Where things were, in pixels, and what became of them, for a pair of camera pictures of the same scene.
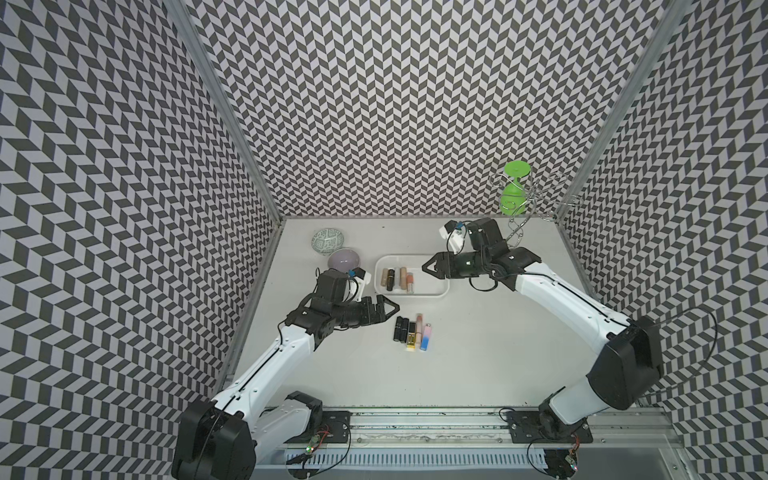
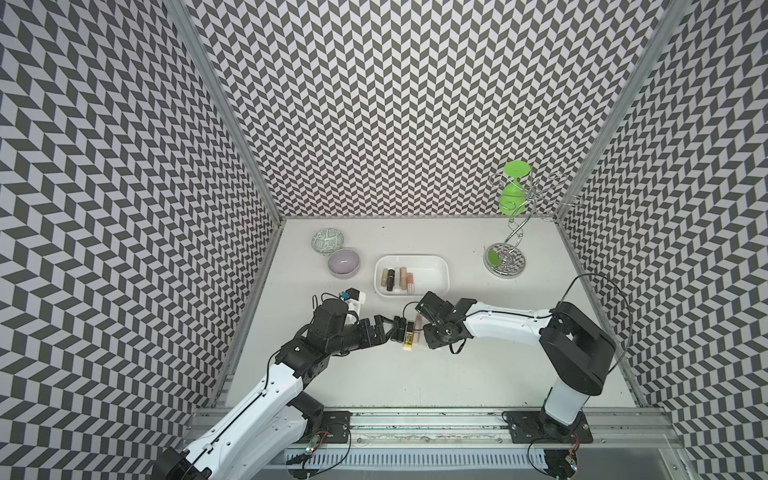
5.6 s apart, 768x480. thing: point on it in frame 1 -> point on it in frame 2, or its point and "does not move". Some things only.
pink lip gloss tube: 419,328 does not move
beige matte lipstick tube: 403,278 does not move
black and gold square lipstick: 411,337 does not move
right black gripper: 444,259 -> 432,342
